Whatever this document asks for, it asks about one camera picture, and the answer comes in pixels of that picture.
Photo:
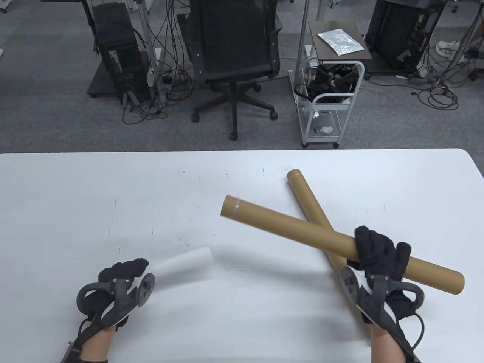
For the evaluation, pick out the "person's right hand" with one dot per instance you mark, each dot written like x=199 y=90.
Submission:
x=378 y=249

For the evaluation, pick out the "person's left hand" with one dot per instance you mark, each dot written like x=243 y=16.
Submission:
x=124 y=270

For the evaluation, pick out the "grey and white hand controller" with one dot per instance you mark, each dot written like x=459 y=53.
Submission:
x=374 y=302
x=121 y=298

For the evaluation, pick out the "green striped paper sheet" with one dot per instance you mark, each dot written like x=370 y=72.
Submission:
x=181 y=264

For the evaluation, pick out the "brown cardboard mailing tube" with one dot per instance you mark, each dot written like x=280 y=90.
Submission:
x=283 y=227
x=306 y=200

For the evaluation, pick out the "person's right forearm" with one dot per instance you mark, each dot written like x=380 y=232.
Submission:
x=385 y=346

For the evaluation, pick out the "person's left forearm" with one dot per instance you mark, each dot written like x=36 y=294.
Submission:
x=97 y=346

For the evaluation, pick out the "grey wrist module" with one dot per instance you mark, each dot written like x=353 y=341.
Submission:
x=68 y=351

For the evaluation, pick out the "white crumpled paper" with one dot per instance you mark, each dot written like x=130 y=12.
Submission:
x=326 y=130

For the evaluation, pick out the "white metal utility cart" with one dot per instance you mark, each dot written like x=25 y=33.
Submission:
x=308 y=124

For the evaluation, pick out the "white power strip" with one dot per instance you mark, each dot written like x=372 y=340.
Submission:
x=157 y=64

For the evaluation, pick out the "silver foil bag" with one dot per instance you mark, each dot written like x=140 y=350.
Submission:
x=340 y=41

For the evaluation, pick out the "brown side table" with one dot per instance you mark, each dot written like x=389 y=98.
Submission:
x=321 y=45

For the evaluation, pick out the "black computer tower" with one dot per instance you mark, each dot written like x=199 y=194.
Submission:
x=113 y=34
x=397 y=30

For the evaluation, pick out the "black mesh office chair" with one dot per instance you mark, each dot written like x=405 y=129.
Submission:
x=234 y=38

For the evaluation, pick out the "silver aluminium frame post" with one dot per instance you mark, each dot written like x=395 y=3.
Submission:
x=145 y=22
x=303 y=22

